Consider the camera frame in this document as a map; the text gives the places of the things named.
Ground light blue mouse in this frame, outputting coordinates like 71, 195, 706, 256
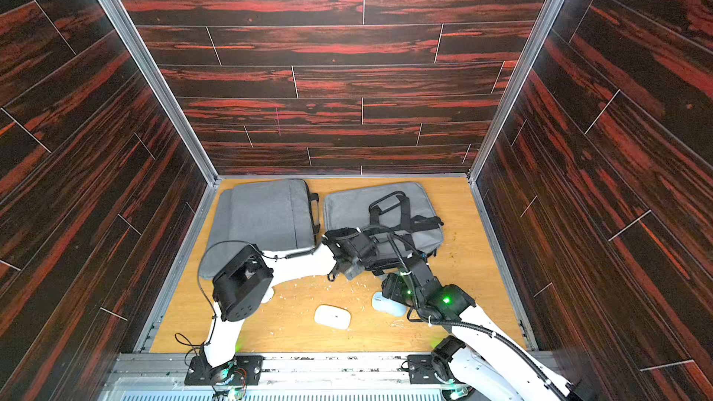
371, 291, 408, 317

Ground grey bag with straps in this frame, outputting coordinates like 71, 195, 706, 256
323, 182, 444, 271

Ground grey laptop sleeve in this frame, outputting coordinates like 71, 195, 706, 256
222, 179, 319, 252

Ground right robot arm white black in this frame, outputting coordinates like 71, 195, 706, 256
382, 257, 596, 400

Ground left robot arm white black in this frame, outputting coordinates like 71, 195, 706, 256
197, 228, 375, 379

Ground middle white mouse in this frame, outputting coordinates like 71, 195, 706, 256
314, 304, 352, 330

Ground white mouse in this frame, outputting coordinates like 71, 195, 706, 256
261, 287, 275, 304
314, 304, 352, 330

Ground left grey laptop bag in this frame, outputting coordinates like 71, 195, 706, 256
199, 191, 320, 280

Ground left white mouse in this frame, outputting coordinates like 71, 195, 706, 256
261, 287, 275, 304

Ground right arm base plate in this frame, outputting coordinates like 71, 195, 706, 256
402, 354, 453, 385

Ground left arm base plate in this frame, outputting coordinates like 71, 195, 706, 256
184, 355, 264, 388

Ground front aluminium rail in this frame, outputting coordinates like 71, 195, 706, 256
99, 352, 575, 401

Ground right aluminium corner post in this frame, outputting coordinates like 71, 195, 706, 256
469, 0, 589, 182

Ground aluminium corner post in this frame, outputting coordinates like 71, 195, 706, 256
469, 0, 589, 182
71, 0, 219, 185

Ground left aluminium corner post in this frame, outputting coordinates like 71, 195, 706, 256
71, 0, 219, 185

